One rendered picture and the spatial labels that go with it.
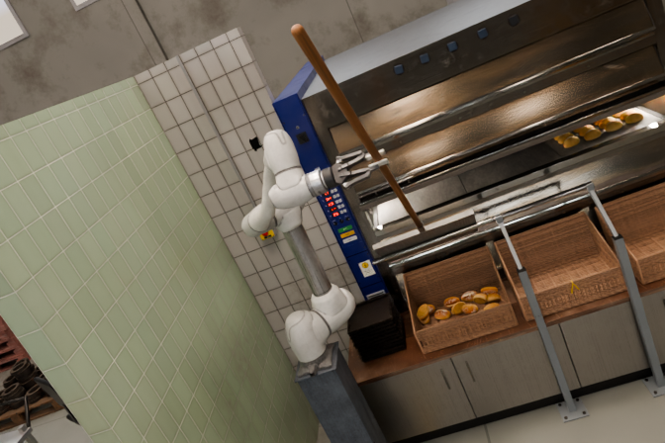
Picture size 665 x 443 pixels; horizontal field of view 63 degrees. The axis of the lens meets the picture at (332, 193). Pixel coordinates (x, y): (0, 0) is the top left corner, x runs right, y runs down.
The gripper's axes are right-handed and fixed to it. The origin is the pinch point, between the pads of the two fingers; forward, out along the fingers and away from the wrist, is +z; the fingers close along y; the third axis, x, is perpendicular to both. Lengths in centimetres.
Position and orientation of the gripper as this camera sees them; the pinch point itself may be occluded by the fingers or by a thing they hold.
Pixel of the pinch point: (377, 159)
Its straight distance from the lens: 194.4
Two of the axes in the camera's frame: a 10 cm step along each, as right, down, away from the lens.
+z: 9.2, -3.6, -1.8
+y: 2.6, 8.8, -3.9
